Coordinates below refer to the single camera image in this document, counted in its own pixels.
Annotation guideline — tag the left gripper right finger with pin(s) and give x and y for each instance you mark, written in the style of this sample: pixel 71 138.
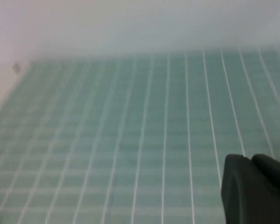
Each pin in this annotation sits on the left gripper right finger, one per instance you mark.
pixel 275 177

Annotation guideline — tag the green white-grid tablecloth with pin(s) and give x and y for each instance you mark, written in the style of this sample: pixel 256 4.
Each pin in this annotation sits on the green white-grid tablecloth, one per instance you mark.
pixel 130 140

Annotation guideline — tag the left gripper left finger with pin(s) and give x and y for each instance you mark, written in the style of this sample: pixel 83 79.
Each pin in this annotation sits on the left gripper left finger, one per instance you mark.
pixel 238 186

